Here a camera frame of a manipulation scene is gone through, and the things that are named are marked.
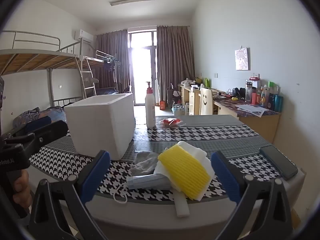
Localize white air conditioner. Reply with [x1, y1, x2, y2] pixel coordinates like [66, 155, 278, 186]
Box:
[74, 29, 94, 43]

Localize wooden chair with smiley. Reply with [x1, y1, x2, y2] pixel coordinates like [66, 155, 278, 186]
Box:
[199, 87, 214, 116]

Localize ceiling tube light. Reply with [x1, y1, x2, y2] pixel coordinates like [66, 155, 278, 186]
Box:
[110, 0, 156, 6]

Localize brown curtain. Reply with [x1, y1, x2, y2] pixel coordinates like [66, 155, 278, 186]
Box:
[95, 29, 131, 94]
[156, 25, 196, 105]

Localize red snack packet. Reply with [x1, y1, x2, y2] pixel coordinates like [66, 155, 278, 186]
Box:
[159, 118, 186, 128]

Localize hanging dark clothes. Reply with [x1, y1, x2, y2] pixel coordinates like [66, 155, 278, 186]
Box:
[103, 57, 121, 83]

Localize person's left hand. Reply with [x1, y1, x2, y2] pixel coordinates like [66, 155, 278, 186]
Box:
[11, 169, 33, 208]

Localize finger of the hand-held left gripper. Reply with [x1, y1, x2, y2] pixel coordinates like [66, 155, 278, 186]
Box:
[5, 120, 69, 155]
[11, 116, 53, 137]

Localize black smartphone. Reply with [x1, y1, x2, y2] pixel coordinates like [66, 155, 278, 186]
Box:
[259, 145, 299, 181]

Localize white paper towel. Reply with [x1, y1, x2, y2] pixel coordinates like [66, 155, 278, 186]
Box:
[153, 141, 216, 202]

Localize glass balcony door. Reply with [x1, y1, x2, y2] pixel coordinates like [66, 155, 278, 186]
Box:
[127, 29, 158, 106]

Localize black bag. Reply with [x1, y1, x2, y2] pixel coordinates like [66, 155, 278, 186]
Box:
[166, 83, 181, 103]

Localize houndstooth tablecloth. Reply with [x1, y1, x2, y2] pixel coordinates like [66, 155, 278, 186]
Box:
[29, 115, 288, 203]

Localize steel thermos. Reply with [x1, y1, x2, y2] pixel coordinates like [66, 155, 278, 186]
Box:
[245, 79, 253, 103]

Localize cartoon wall picture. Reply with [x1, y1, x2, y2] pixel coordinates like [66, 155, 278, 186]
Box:
[234, 47, 250, 71]

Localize grey sock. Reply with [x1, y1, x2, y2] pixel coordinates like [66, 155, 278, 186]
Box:
[129, 151, 160, 177]

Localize group of toiletry bottles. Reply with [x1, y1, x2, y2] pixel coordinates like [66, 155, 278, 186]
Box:
[251, 81, 284, 112]

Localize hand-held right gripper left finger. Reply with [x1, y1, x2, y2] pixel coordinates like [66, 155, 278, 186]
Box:
[29, 150, 111, 240]

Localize blue mattress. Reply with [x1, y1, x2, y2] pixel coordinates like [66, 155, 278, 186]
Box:
[96, 87, 118, 96]

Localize metal bunk bed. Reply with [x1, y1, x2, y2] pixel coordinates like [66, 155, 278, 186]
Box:
[82, 50, 121, 98]
[0, 30, 100, 120]

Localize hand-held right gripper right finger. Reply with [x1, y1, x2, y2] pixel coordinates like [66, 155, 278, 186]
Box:
[211, 151, 293, 240]

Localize white foam box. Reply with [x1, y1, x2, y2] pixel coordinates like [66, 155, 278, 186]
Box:
[64, 93, 136, 161]

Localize white foam strip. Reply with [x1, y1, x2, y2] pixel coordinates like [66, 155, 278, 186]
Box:
[174, 192, 189, 218]

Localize black headphones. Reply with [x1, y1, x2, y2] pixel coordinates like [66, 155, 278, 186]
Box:
[232, 87, 247, 98]

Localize blue plaid quilt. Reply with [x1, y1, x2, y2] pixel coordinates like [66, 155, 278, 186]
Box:
[12, 106, 68, 131]

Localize printed papers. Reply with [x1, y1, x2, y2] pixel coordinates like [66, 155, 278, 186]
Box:
[236, 104, 267, 118]

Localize wooden desk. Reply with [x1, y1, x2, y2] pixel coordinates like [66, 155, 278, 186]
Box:
[178, 84, 281, 143]

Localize white lotion pump bottle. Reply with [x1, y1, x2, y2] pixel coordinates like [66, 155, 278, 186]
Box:
[145, 81, 156, 129]

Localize blue face mask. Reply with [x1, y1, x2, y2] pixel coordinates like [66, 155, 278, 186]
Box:
[113, 174, 173, 203]

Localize yellow foam net sleeve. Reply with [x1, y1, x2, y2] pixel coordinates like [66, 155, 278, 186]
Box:
[157, 147, 212, 201]

